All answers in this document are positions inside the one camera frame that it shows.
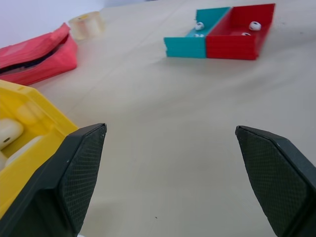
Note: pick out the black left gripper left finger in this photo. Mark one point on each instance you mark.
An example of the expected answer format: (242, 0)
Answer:
(74, 172)

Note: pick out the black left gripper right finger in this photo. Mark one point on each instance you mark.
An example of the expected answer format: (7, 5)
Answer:
(274, 180)

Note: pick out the teal plastic tray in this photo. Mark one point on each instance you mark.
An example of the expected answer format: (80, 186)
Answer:
(190, 42)

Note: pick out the clear adhesive tape roll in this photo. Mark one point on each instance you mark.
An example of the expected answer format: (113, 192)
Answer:
(85, 24)

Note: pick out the white wireless earbud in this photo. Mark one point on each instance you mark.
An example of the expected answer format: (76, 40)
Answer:
(199, 35)
(246, 34)
(199, 26)
(255, 26)

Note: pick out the red plastic tray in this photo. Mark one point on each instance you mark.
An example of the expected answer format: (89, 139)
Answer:
(237, 39)

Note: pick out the yellow plastic holder tray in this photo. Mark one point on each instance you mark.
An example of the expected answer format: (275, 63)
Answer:
(34, 116)

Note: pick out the red fabric zipper pouch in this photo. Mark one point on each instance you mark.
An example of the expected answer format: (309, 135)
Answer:
(37, 59)

